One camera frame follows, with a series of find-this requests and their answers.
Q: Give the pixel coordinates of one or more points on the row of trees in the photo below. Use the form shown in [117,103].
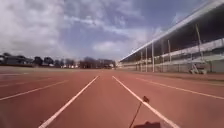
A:
[90,62]

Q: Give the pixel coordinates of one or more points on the red running track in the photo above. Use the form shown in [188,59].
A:
[100,106]

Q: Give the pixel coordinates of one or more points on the grass field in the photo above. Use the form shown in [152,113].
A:
[33,69]

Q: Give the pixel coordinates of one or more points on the low dark building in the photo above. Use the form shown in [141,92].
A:
[15,60]

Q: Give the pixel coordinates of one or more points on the long roofed grandstand building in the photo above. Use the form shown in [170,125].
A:
[206,30]

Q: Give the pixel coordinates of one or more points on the pale metal frame stand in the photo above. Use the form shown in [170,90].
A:
[199,68]

